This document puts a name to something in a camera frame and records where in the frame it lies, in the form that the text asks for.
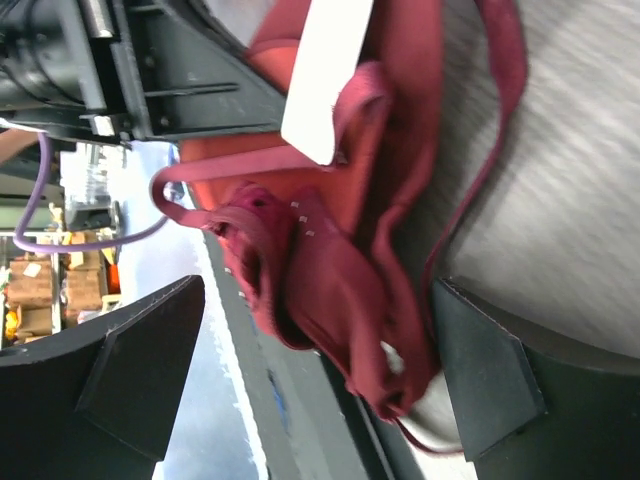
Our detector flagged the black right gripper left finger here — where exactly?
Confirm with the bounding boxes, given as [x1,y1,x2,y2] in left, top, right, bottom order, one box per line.
[1,275,205,479]

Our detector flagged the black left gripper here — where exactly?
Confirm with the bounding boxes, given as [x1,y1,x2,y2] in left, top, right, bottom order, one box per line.
[1,1,285,145]

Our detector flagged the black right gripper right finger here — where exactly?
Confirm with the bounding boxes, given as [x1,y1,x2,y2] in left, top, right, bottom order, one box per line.
[432,279,639,480]

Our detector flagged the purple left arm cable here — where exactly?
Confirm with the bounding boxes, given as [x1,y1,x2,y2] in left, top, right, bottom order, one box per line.
[12,130,174,254]

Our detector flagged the dark red garment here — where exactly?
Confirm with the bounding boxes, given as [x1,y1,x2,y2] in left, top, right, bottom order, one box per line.
[148,0,530,455]

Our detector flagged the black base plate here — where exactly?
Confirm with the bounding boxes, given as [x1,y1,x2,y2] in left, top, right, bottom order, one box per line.
[205,236,423,479]

